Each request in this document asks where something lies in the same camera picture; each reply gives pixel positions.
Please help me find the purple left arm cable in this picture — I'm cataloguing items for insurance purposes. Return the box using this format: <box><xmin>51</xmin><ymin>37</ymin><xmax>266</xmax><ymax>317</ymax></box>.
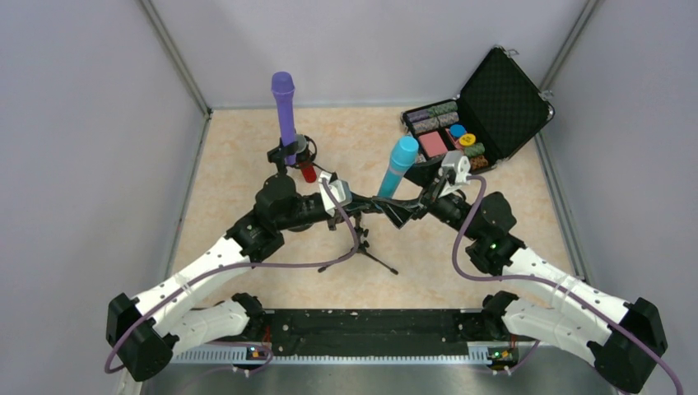
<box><xmin>103</xmin><ymin>177</ymin><xmax>361</xmax><ymax>383</ymax></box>

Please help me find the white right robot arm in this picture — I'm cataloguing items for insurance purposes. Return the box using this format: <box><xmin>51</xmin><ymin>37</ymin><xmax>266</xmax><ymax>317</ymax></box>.
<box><xmin>372</xmin><ymin>160</ymin><xmax>668</xmax><ymax>394</ymax></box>

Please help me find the cyan toy microphone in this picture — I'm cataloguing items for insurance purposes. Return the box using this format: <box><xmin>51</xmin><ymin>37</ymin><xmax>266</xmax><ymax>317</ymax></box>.
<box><xmin>377</xmin><ymin>136</ymin><xmax>419</xmax><ymax>198</ymax></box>

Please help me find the blue round dealer chip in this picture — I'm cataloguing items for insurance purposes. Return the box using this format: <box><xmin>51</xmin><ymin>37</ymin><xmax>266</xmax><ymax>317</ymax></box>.
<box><xmin>449</xmin><ymin>123</ymin><xmax>467</xmax><ymax>139</ymax></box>

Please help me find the red glitter microphone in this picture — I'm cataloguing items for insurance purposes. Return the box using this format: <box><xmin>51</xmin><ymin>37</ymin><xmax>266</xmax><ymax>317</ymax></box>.
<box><xmin>295</xmin><ymin>136</ymin><xmax>319</xmax><ymax>184</ymax></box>

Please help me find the red playing card deck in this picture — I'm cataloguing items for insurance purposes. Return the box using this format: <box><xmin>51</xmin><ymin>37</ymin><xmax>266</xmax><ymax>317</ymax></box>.
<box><xmin>417</xmin><ymin>131</ymin><xmax>448</xmax><ymax>159</ymax></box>

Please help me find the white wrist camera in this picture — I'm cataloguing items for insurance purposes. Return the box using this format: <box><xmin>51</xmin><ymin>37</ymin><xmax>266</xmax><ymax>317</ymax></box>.
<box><xmin>317</xmin><ymin>170</ymin><xmax>353</xmax><ymax>216</ymax></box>
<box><xmin>439</xmin><ymin>151</ymin><xmax>471</xmax><ymax>198</ymax></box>

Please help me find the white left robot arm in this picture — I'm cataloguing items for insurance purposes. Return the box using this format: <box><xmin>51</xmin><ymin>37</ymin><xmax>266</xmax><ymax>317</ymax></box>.
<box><xmin>104</xmin><ymin>173</ymin><xmax>381</xmax><ymax>382</ymax></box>

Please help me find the purple toy microphone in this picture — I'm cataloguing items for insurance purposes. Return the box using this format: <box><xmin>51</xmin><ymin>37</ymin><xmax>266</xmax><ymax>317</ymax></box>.
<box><xmin>271</xmin><ymin>71</ymin><xmax>296</xmax><ymax>147</ymax></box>

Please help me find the green chip stack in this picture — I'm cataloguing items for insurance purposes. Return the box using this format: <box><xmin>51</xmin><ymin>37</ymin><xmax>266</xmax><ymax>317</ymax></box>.
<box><xmin>463</xmin><ymin>142</ymin><xmax>486</xmax><ymax>158</ymax></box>

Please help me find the yellow round dealer chip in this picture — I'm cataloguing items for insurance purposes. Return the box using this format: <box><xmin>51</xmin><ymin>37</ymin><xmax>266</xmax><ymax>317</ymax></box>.
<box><xmin>458</xmin><ymin>133</ymin><xmax>477</xmax><ymax>147</ymax></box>

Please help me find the black round base stand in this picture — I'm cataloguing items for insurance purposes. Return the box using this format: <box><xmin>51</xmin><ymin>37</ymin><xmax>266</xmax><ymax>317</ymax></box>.
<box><xmin>267</xmin><ymin>134</ymin><xmax>318</xmax><ymax>233</ymax></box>

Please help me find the black poker chip case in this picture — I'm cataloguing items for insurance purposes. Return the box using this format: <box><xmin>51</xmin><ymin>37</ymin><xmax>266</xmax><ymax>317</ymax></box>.
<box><xmin>400</xmin><ymin>46</ymin><xmax>555</xmax><ymax>174</ymax></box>

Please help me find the black tripod mic stand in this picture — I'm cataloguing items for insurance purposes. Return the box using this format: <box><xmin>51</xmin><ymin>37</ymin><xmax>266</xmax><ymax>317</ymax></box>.
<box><xmin>317</xmin><ymin>209</ymin><xmax>399</xmax><ymax>276</ymax></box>

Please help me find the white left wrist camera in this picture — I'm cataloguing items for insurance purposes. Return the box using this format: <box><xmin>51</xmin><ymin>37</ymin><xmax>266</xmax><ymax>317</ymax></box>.
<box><xmin>317</xmin><ymin>170</ymin><xmax>353</xmax><ymax>216</ymax></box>

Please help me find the orange black chip stack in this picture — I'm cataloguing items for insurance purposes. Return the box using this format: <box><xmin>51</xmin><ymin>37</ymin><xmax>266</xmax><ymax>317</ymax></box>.
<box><xmin>469</xmin><ymin>155</ymin><xmax>490</xmax><ymax>172</ymax></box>

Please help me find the purple chip stack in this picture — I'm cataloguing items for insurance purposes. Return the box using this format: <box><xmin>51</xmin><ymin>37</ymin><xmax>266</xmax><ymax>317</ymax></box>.
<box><xmin>407</xmin><ymin>109</ymin><xmax>431</xmax><ymax>123</ymax></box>

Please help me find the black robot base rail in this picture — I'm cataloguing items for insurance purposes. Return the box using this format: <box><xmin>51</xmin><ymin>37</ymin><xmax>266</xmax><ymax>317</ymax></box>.
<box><xmin>212</xmin><ymin>308</ymin><xmax>538</xmax><ymax>360</ymax></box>

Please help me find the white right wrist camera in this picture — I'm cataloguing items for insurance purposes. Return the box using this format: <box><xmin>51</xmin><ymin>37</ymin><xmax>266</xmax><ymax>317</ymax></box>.
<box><xmin>439</xmin><ymin>151</ymin><xmax>471</xmax><ymax>198</ymax></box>

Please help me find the shock mount tripod stand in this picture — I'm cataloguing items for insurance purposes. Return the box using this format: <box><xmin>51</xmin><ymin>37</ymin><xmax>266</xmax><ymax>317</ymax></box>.
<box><xmin>294</xmin><ymin>133</ymin><xmax>335</xmax><ymax>181</ymax></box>

